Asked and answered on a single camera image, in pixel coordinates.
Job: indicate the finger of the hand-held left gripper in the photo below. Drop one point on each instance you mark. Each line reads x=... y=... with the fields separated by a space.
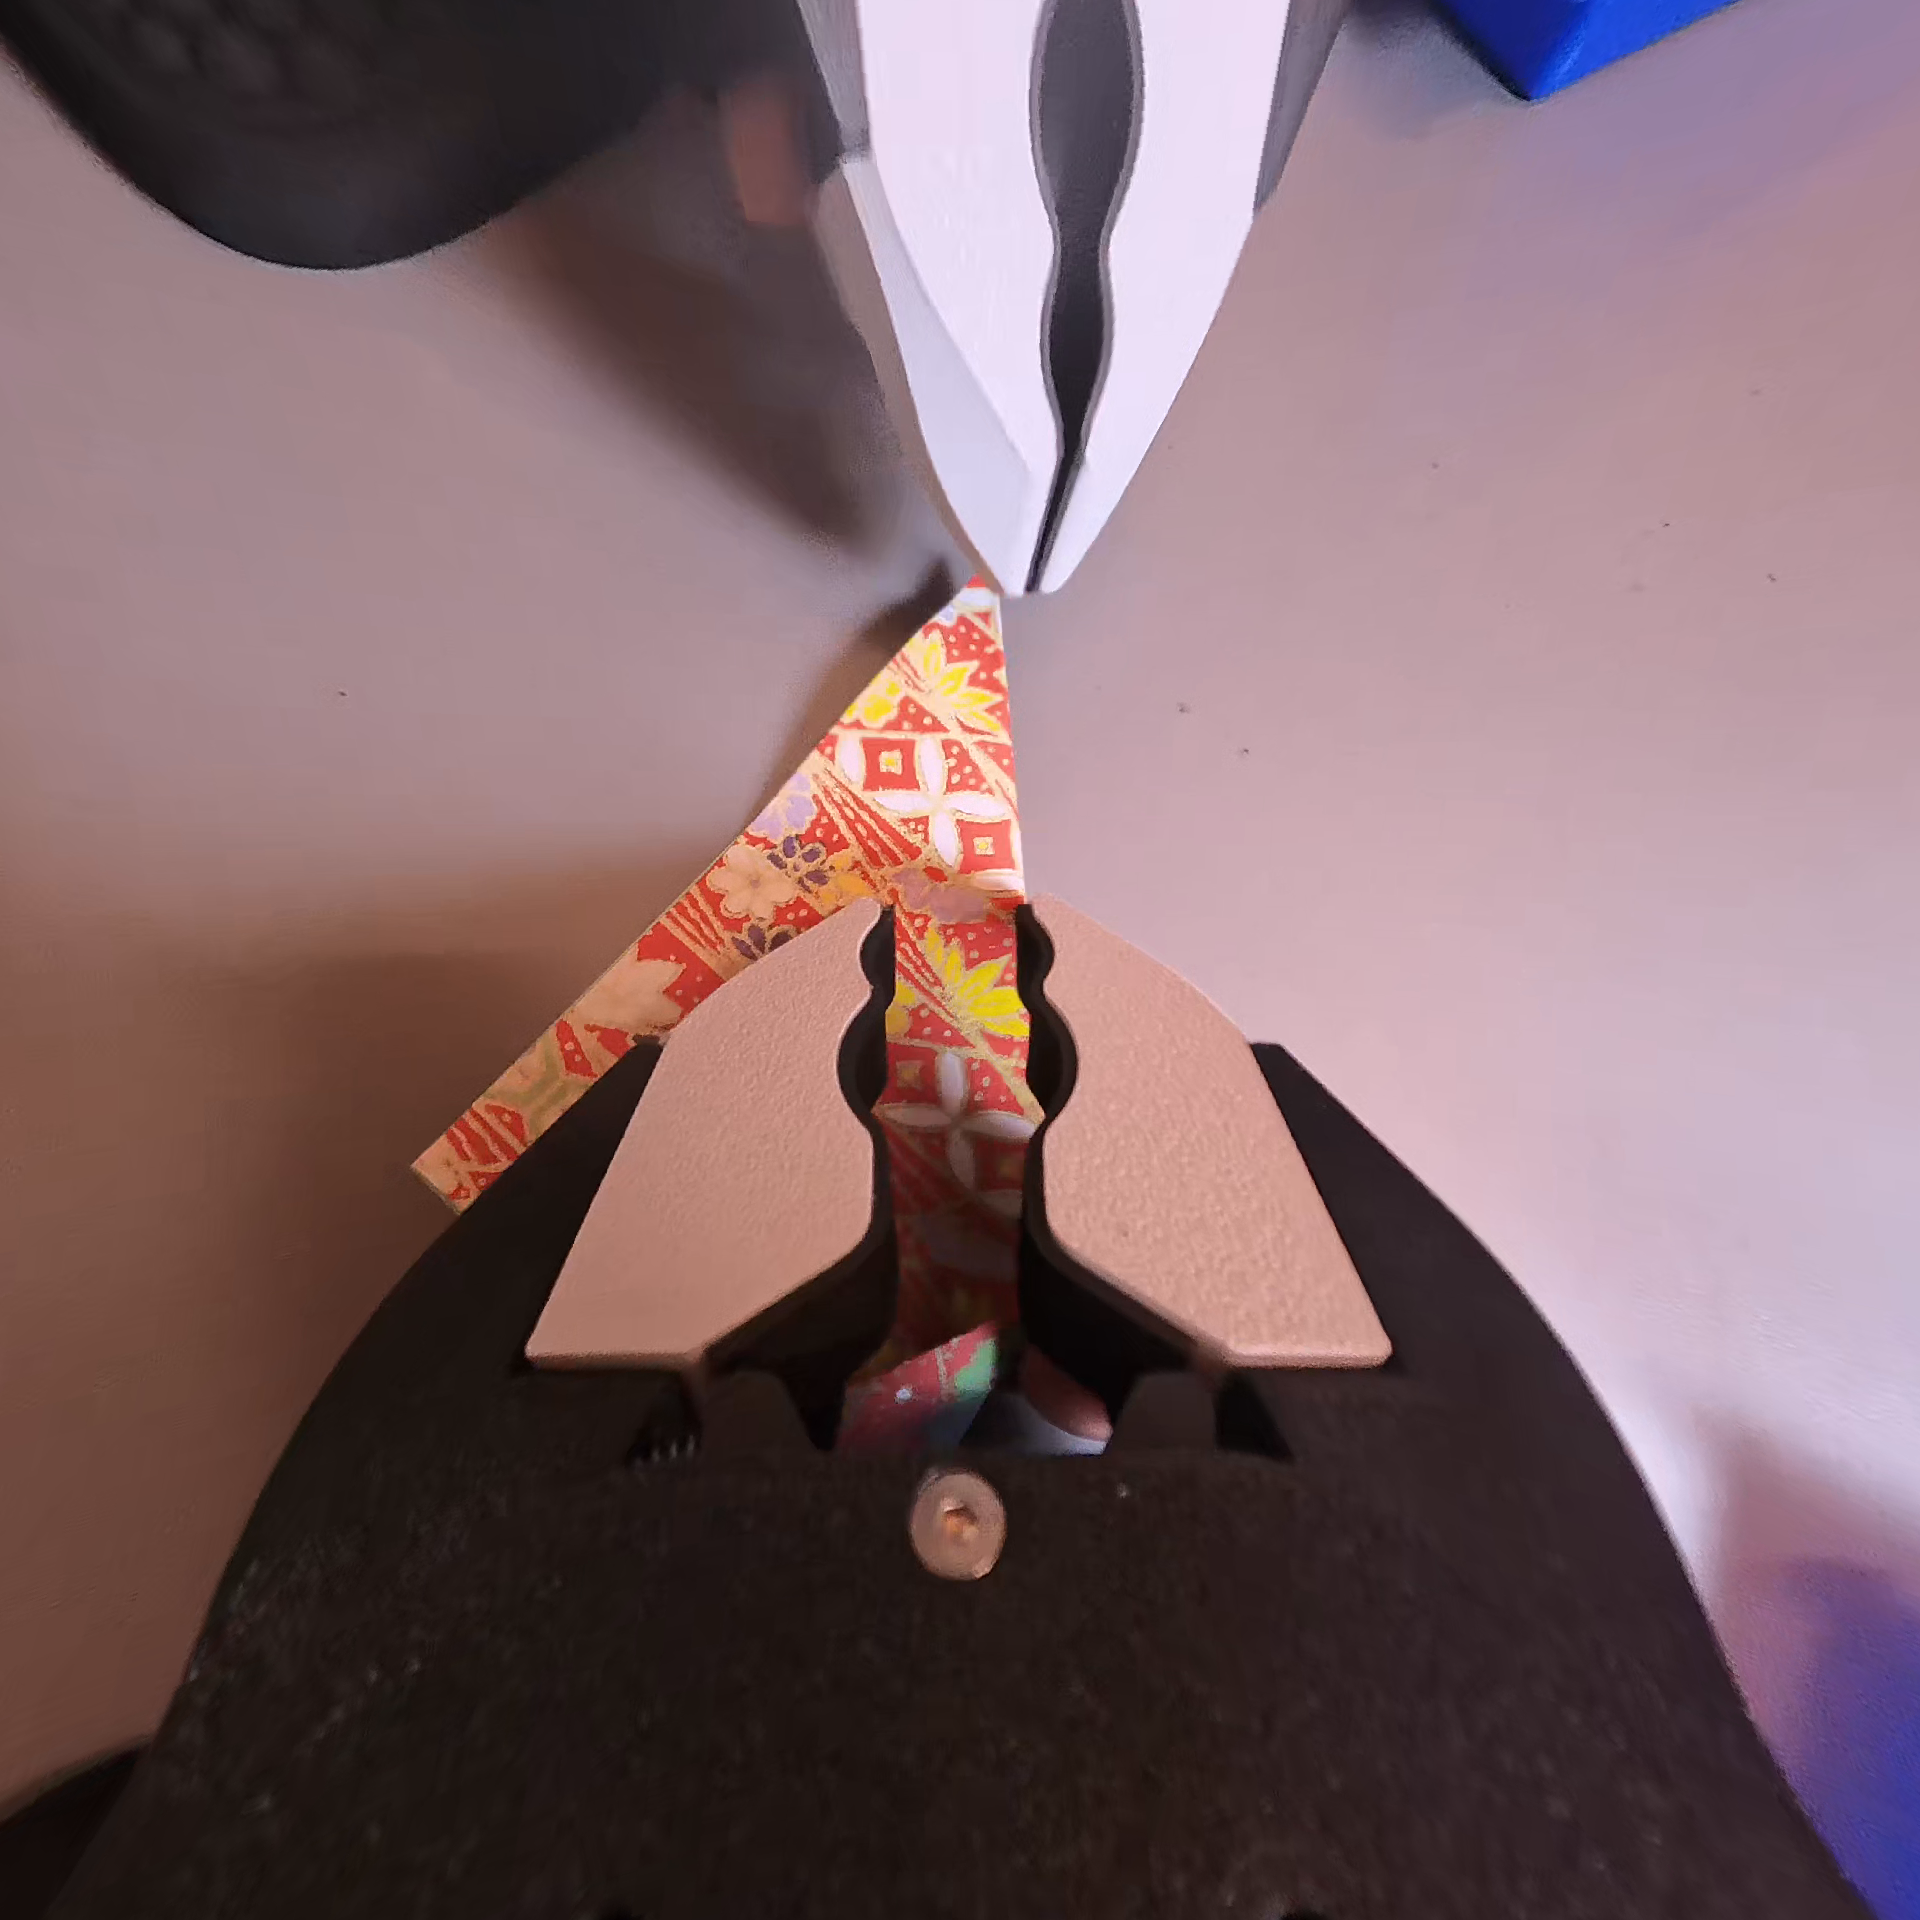
x=945 y=273
x=1169 y=180

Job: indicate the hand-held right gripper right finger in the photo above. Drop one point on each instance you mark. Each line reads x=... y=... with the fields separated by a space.
x=1216 y=1187

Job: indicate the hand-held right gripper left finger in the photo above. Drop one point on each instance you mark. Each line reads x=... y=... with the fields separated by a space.
x=706 y=1202

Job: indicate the green backed red floral paper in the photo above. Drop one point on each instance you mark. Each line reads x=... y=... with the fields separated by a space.
x=902 y=873

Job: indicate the black textured pad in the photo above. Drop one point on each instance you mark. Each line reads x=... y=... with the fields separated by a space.
x=331 y=122

